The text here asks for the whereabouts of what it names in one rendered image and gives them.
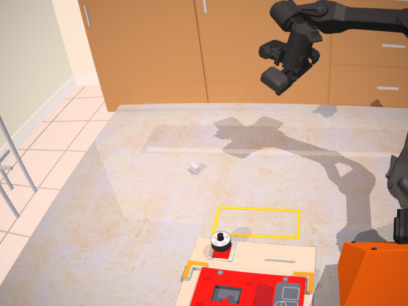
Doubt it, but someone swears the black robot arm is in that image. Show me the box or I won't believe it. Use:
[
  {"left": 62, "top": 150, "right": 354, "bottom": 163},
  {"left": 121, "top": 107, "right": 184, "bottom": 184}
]
[{"left": 259, "top": 0, "right": 408, "bottom": 245}]

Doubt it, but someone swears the small white cube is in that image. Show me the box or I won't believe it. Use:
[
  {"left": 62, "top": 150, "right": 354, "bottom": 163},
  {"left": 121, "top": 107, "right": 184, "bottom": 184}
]
[{"left": 190, "top": 163, "right": 200, "bottom": 174}]

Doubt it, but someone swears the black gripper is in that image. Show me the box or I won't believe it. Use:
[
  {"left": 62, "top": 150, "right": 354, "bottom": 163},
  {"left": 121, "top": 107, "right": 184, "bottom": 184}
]
[{"left": 260, "top": 43, "right": 320, "bottom": 96}]

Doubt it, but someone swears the black and white wheel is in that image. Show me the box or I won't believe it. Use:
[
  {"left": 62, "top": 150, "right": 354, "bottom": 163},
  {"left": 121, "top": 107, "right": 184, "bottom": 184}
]
[{"left": 210, "top": 231, "right": 231, "bottom": 252}]

